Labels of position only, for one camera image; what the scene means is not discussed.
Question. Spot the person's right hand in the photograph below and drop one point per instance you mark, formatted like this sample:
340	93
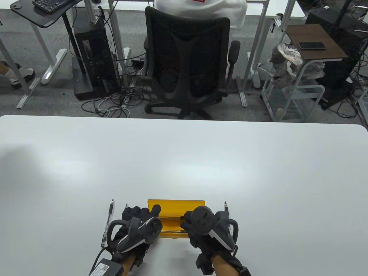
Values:
198	244

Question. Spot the person's left hand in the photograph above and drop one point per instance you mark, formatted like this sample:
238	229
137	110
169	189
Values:
135	213

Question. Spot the translucent orange pen case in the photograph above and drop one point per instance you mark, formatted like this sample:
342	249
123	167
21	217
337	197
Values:
172	205

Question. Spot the person's right forearm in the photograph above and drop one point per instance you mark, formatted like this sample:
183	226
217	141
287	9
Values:
224	267

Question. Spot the person's left forearm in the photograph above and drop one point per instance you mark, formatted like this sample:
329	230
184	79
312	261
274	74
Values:
128	266

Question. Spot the grey box with label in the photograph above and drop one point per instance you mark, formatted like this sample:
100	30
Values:
107	268

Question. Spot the grey metal desk leg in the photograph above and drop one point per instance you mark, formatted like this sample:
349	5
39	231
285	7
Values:
27	96

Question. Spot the black computer tower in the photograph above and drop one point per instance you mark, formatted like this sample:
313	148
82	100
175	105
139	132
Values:
95	49

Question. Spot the black mesh office chair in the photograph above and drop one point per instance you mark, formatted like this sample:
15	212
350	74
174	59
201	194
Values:
187	43

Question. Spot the crumpled grey white bag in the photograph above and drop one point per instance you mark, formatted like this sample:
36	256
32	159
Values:
287	54

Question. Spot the black curved standing desk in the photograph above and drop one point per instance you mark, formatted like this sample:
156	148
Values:
43	20

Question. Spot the black keyboard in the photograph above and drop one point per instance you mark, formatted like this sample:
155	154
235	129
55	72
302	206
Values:
49	4

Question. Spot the black smartphone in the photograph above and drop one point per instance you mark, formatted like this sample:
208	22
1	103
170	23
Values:
312	46

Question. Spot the black equipment case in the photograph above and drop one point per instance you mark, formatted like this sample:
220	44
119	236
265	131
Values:
339	57

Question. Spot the wooden side table white frame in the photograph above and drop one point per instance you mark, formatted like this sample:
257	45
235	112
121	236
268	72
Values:
310	36

